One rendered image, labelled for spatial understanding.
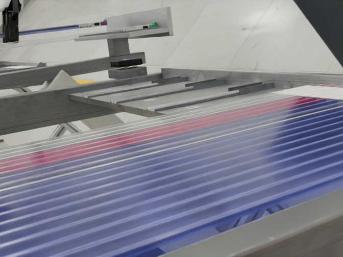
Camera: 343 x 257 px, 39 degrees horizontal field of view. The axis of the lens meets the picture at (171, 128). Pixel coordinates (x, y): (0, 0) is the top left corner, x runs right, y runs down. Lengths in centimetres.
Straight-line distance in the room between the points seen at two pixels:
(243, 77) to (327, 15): 54
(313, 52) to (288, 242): 180
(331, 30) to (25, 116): 78
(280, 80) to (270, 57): 146
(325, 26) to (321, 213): 107
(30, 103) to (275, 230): 68
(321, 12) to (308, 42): 82
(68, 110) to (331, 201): 68
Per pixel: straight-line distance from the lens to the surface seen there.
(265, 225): 21
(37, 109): 85
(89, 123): 118
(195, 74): 84
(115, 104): 68
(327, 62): 190
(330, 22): 126
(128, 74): 91
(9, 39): 122
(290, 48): 210
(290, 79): 67
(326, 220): 22
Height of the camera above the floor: 111
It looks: 29 degrees down
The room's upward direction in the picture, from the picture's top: 48 degrees counter-clockwise
